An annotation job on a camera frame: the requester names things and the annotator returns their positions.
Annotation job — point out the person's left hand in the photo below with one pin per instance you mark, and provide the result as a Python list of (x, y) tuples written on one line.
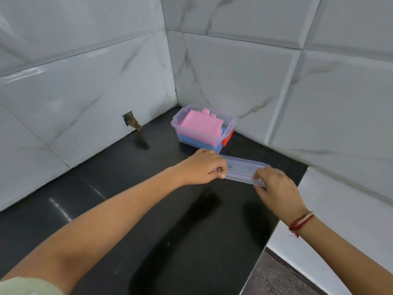
[(201, 167)]

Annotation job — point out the person's right hand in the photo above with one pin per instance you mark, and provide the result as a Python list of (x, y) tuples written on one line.
[(279, 193)]

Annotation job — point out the clear plastic box lid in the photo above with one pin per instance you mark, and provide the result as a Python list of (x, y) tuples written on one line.
[(242, 172)]

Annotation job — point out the clear plastic storage box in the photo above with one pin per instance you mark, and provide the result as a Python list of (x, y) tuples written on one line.
[(184, 118)]

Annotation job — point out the person's left forearm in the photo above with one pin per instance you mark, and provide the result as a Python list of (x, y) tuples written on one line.
[(92, 230)]

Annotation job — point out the person's right forearm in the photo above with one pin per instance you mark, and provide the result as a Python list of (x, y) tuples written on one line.
[(344, 261)]

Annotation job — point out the pale green shirt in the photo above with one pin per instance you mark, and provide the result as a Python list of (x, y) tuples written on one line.
[(27, 287)]

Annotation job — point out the brown pipe stub in wall hole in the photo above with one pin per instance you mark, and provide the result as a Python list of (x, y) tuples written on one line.
[(131, 119)]

